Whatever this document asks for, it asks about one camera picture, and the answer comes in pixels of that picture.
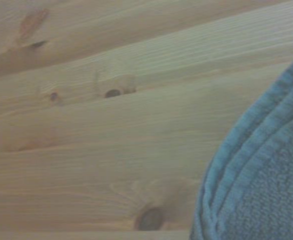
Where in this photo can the blue terry towel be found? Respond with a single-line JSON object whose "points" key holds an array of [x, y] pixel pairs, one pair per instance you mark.
{"points": [[269, 175]]}

